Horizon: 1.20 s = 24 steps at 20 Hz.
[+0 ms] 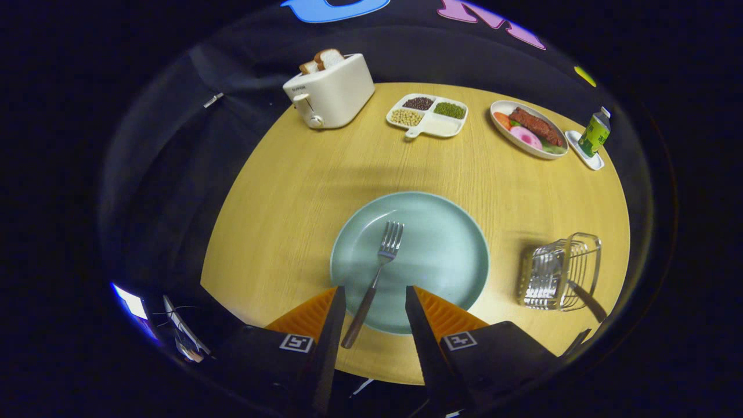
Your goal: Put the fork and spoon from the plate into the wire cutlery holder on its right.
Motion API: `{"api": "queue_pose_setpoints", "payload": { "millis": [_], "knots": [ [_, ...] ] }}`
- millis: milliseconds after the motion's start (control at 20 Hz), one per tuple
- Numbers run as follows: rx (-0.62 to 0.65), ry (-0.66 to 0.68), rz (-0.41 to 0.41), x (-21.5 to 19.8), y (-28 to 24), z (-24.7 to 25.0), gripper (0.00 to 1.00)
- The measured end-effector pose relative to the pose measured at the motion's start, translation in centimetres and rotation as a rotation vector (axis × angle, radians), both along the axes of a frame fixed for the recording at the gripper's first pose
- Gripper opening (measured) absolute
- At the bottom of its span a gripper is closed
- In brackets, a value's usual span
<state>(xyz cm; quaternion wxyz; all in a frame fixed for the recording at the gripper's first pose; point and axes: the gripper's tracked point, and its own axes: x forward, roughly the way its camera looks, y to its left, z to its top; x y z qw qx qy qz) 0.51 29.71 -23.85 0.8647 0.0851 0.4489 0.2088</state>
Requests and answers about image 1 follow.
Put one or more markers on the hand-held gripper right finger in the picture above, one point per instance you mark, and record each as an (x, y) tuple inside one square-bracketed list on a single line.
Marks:
[(429, 360)]

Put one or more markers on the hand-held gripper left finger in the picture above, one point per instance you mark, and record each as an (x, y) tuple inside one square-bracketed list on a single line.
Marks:
[(328, 360)]

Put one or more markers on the silver fork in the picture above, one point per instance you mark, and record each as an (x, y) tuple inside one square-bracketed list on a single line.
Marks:
[(356, 325)]

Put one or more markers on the pale green round plate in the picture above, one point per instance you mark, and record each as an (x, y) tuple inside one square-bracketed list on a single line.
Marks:
[(435, 249)]

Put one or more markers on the white divided dish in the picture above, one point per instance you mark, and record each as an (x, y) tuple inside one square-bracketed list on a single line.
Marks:
[(444, 125)]

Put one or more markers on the pink round slice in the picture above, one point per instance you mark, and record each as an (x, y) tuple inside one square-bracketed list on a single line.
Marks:
[(526, 138)]

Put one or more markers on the yellow beans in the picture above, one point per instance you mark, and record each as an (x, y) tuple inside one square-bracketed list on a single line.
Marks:
[(406, 117)]

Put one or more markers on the green lettuce leaf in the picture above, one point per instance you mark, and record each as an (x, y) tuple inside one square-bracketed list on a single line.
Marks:
[(554, 148)]

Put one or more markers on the orange carrot piece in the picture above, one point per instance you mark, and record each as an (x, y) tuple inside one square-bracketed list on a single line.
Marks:
[(502, 120)]

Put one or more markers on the green beans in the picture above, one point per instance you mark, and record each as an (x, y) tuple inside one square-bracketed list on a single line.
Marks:
[(450, 110)]

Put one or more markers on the dark brown beans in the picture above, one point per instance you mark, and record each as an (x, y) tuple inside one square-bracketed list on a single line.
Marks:
[(418, 103)]

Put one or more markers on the brown meat piece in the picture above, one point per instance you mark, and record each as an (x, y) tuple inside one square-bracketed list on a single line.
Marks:
[(535, 125)]

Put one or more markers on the white oval food plate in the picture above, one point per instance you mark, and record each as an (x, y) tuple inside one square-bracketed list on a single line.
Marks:
[(498, 107)]

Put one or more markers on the white toaster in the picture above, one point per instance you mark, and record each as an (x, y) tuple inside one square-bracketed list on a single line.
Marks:
[(342, 93)]

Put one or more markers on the green label water bottle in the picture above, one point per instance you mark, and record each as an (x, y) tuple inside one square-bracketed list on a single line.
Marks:
[(594, 134)]

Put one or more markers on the white clip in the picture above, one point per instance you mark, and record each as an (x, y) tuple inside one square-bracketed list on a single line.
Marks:
[(213, 100)]

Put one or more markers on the bread slice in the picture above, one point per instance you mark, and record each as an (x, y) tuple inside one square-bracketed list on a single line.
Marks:
[(308, 66), (329, 57)]

